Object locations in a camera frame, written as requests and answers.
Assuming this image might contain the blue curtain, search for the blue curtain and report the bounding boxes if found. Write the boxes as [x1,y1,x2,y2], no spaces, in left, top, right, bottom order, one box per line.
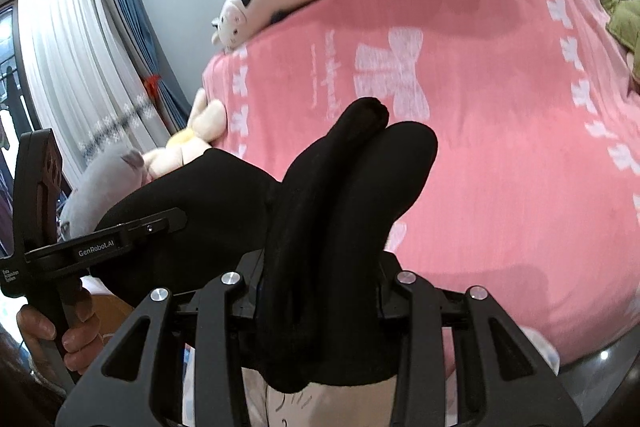
[104,0,190,134]

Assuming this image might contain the pink bow-print blanket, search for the pink bow-print blanket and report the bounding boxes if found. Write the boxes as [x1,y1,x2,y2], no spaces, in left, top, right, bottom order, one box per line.
[203,0,639,363]

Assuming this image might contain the beige trousers of person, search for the beige trousers of person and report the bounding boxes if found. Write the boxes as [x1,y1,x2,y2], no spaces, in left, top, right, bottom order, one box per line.
[242,369,396,427]

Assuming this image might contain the white grey patterned slipper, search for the white grey patterned slipper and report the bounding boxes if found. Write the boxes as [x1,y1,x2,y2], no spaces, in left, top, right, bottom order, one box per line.
[521,326,561,375]

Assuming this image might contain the grey plush toy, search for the grey plush toy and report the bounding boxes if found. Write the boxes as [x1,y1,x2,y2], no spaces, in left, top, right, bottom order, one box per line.
[58,142,145,242]

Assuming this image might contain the cream flower plush toy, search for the cream flower plush toy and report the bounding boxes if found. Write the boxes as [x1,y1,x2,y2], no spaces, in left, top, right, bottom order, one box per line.
[143,88,227,182]

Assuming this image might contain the olive green puffer jacket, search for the olive green puffer jacket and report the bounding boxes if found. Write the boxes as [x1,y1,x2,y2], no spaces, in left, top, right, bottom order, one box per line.
[601,0,640,53]

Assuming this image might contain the black pants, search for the black pants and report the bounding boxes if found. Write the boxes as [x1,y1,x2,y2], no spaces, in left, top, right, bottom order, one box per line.
[92,98,437,393]

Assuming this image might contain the white sheer curtain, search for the white sheer curtain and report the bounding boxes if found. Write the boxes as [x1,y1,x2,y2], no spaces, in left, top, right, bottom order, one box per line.
[18,0,169,186]

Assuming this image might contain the person's left hand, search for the person's left hand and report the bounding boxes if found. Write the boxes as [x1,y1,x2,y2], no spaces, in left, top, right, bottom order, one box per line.
[16,287,103,384]

